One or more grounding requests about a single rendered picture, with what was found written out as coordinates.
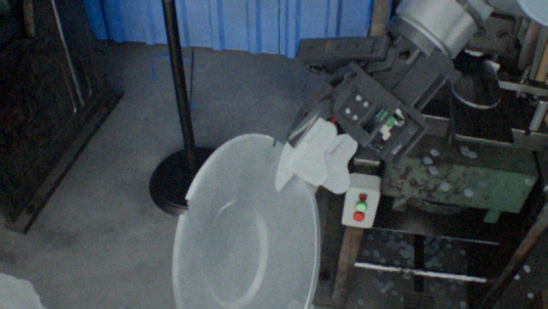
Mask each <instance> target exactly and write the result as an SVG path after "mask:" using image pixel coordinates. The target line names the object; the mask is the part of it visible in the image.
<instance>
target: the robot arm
mask: <svg viewBox="0 0 548 309"><path fill-rule="evenodd" d="M494 9H497V10H501V11H505V12H506V13H511V14H516V15H518V16H521V17H526V18H529V19H531V20H535V21H537V22H541V23H543V24H544V25H546V26H548V0H404V1H402V2H401V3H400V4H399V7H398V8H397V9H396V16H393V17H392V18H391V21H389V22H388V24H387V25H386V28H387V29H388V31H389V32H390V33H391V34H392V35H393V36H394V37H395V38H396V40H395V41H394V42H392V41H391V40H390V39H389V38H388V37H387V36H383V37H380V36H365V37H347V36H346V37H326V38H306V39H300V42H299V46H298V49H297V52H296V55H295V60H297V61H299V62H300V63H301V64H302V65H303V66H304V67H305V69H307V70H308V71H310V72H312V73H315V74H333V76H331V77H330V78H329V80H328V81H325V80H324V82H323V83H322V85H321V86H320V88H319V89H318V90H317V91H316V92H314V93H313V94H311V95H310V96H309V97H308V99H307V100H306V101H305V102H304V103H303V105H302V106H301V107H300V109H299V111H298V113H297V116H296V119H295V121H294V123H293V125H291V127H290V130H289V133H288V135H287V137H286V141H287V142H286V144H285V147H284V148H283V152H282V155H281V158H280V162H279V167H278V172H277V178H276V183H275V187H276V189H277V191H278V192H281V191H282V189H283V188H284V186H285V185H286V184H287V183H288V182H289V180H290V179H291V178H293V176H294V174H296V175H298V176H299V177H301V178H303V179H304V180H306V181H307V182H309V183H311V184H313V185H322V186H324V187H326V188H327V189H329V190H331V191H332V192H334V193H337V194H340V193H343V192H345V191H346V190H347V189H348V187H349V186H350V177H349V172H348V169H347V163H348V161H349V159H350V158H351V157H352V156H353V154H354V153H355V150H356V148H357V143H358V144H359V143H360V144H361V145H362V146H363V147H364V148H365V147H369V148H370V149H372V150H374V152H375V153H376V154H377V155H378V156H379V157H380V158H381V159H383V160H384V161H386V162H388V163H390V162H392V163H393V164H394V165H395V166H397V164H398V163H399V162H400V161H402V160H403V159H404V157H405V155H406V154H407V153H408V152H409V150H410V149H411V148H412V147H413V146H414V144H415V143H416V142H417V141H418V140H419V139H420V138H421V137H422V136H423V135H424V133H425V132H426V131H427V130H428V129H429V126H428V124H427V123H425V120H426V118H425V117H424V116H423V115H422V114H421V113H420V112H421V111H422V110H423V108H424V106H425V105H426V104H427V103H428V102H429V101H430V100H431V99H432V97H433V96H434V94H435V93H436V92H437V91H438V89H439V88H440V87H441V86H442V85H443V83H444V81H445V80H447V81H449V83H450V84H452V85H453V86H454V84H455V83H456V81H457V80H458V79H459V78H460V76H461V75H462V74H461V72H460V71H459V70H457V68H455V67H454V64H453V62H452V60H451V59H454V58H455V57H457V56H458V53H459V52H460V51H461V50H462V49H463V47H464V46H465V45H466V44H467V43H468V41H469V40H470V39H471V38H472V36H473V35H474V34H475V33H476V31H477V30H479V29H480V26H481V25H482V24H483V23H484V22H485V19H487V18H488V16H489V15H491V14H492V13H491V12H492V11H493V10H494ZM328 118H334V119H336V120H337V121H338V123H339V124H340V125H341V126H339V125H337V126H336V124H334V123H332V122H329V121H327V120H328ZM414 134H417V135H416V136H415V138H414V139H413V140H412V141H411V142H410V143H409V144H408V145H407V146H406V148H405V149H404V152H403V153H402V154H399V152H400V150H401V149H402V148H403V147H404V145H405V144H406V142H407V141H408V140H409V139H410V138H411V137H412V136H413V135H414Z"/></svg>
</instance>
